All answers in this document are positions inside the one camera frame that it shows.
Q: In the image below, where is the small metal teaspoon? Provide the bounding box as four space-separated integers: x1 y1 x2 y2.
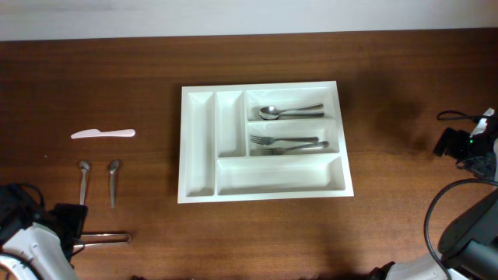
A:
108 159 121 208
79 160 91 205

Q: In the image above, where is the pink plastic knife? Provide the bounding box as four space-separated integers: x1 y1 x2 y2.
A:
71 129 136 139

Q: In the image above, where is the metal tablespoon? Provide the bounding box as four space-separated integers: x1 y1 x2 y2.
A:
258 103 324 121
278 112 324 119

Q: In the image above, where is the metal fork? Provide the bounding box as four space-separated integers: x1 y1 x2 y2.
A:
249 135 319 145
261 141 330 156

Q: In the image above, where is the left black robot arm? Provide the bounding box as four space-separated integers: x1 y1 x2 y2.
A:
1 183 88 279

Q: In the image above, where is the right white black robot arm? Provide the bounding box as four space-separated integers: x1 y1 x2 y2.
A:
367 108 497 280

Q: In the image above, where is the white plastic cutlery tray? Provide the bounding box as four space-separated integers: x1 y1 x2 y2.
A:
178 81 353 203

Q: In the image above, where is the right black cable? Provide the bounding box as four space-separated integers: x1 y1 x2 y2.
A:
423 110 498 280

